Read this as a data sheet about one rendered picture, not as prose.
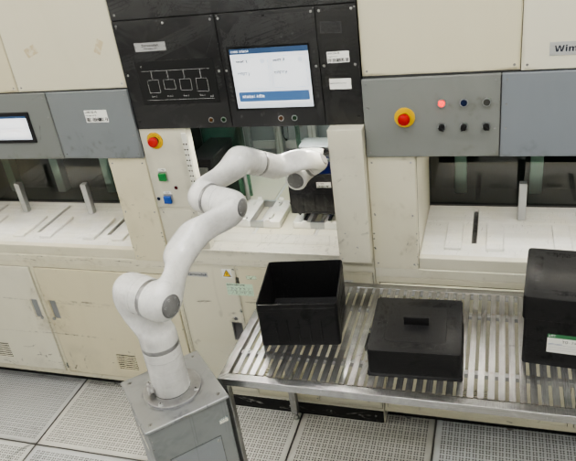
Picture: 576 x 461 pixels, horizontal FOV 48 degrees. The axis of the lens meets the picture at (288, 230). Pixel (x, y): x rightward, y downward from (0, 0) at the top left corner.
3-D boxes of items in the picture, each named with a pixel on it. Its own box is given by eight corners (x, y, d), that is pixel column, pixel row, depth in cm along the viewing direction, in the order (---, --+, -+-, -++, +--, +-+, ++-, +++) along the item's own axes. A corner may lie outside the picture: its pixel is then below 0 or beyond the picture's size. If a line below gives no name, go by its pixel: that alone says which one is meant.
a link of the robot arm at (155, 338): (159, 361, 194) (141, 295, 182) (120, 342, 204) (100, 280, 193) (186, 338, 202) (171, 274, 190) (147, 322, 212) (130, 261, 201)
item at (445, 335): (367, 375, 204) (363, 343, 198) (378, 319, 229) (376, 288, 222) (463, 382, 196) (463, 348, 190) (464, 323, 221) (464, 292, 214)
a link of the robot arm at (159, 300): (134, 319, 197) (171, 335, 188) (113, 297, 189) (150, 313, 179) (222, 199, 219) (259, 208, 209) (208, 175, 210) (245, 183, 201)
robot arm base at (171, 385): (154, 418, 199) (140, 372, 190) (136, 384, 214) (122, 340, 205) (210, 392, 206) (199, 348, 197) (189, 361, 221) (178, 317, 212)
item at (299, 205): (289, 221, 272) (279, 152, 257) (301, 200, 289) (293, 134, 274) (346, 222, 265) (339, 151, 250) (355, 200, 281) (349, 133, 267)
